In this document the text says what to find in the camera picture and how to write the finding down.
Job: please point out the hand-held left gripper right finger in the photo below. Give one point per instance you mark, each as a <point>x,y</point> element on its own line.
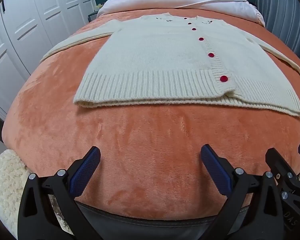
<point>215,166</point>

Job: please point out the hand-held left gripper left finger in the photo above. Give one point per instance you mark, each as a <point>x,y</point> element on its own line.
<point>86,166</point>

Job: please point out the cream knit cardigan red buttons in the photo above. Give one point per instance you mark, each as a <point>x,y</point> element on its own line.
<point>162,62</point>

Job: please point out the orange plush blanket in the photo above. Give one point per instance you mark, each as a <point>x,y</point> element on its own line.
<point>145,150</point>

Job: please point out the cream fluffy rug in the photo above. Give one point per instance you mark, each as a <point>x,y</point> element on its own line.
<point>8,187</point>

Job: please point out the dark grey bed base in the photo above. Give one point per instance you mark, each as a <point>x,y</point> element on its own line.
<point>150,227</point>

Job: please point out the blue-grey curtain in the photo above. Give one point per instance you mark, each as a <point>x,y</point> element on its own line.
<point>282,12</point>

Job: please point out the white panelled wardrobe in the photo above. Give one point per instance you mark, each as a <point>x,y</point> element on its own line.
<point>27,30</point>

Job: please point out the small dark nightstand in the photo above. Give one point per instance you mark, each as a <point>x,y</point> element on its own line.
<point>93,16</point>

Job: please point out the white and pink duvet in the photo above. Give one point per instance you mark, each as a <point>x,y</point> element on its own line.
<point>190,2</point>

